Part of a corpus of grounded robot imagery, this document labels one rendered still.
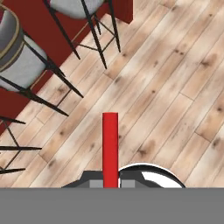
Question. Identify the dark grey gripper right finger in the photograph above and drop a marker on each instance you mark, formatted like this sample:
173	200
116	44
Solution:
127	180

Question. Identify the red straw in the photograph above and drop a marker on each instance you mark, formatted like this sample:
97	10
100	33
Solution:
110	148

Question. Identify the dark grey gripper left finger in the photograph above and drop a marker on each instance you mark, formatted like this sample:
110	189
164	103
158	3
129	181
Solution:
94	180

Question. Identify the black and white round base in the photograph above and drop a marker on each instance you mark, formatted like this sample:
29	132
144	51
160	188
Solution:
159	175

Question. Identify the dark red counter cabinet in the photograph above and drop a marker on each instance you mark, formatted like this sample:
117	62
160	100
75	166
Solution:
43	35

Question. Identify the grey bar stool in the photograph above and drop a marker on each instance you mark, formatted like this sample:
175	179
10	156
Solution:
23	58
87	17
11	145

